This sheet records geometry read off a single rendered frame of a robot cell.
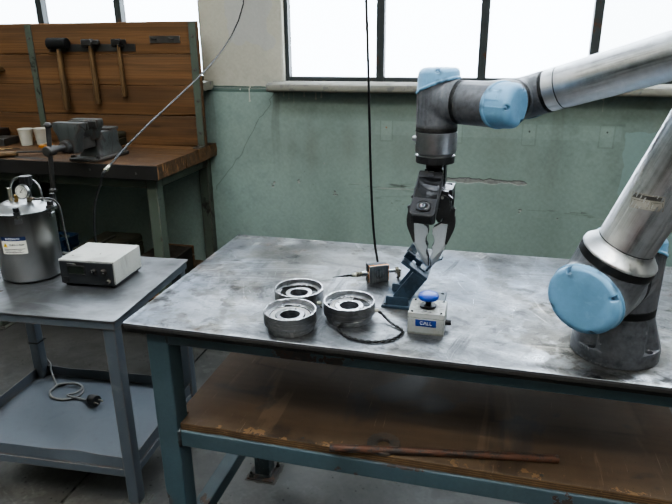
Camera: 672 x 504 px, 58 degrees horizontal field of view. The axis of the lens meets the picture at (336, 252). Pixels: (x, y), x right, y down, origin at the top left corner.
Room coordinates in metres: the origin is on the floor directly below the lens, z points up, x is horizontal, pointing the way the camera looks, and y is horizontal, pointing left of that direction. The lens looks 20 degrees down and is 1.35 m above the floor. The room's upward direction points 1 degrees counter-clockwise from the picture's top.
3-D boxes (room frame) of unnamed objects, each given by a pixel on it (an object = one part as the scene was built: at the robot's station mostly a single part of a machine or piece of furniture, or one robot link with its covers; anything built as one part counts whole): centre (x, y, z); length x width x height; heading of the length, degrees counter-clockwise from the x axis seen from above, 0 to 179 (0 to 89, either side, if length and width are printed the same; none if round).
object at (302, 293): (1.21, 0.08, 0.82); 0.10 x 0.10 x 0.04
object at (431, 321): (1.09, -0.19, 0.82); 0.08 x 0.07 x 0.05; 75
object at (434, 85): (1.11, -0.19, 1.24); 0.09 x 0.08 x 0.11; 47
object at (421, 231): (1.12, -0.17, 0.97); 0.06 x 0.03 x 0.09; 164
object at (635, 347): (1.00, -0.51, 0.85); 0.15 x 0.15 x 0.10
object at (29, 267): (1.69, 0.81, 0.83); 0.41 x 0.19 x 0.30; 79
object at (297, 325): (1.10, 0.09, 0.82); 0.10 x 0.10 x 0.04
